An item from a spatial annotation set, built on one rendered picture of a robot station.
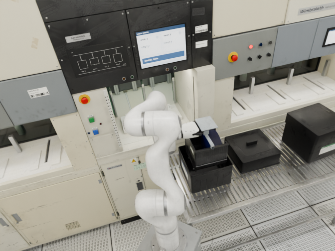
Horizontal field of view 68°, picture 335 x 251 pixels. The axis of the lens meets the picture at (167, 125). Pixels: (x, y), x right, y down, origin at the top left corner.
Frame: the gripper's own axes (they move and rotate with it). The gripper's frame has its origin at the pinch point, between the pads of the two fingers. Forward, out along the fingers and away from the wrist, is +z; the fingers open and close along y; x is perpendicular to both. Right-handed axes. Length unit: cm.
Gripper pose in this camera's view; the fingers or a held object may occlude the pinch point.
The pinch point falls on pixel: (205, 126)
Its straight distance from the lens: 149.0
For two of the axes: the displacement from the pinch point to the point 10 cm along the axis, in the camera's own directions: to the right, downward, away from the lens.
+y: 2.5, 5.7, -7.8
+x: -0.9, -7.9, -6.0
